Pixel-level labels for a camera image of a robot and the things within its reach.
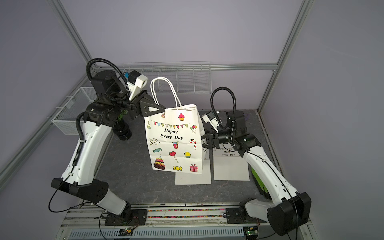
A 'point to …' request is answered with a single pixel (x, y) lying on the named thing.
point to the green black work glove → (262, 189)
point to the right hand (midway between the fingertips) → (193, 142)
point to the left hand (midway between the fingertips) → (164, 111)
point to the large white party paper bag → (228, 165)
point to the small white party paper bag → (183, 178)
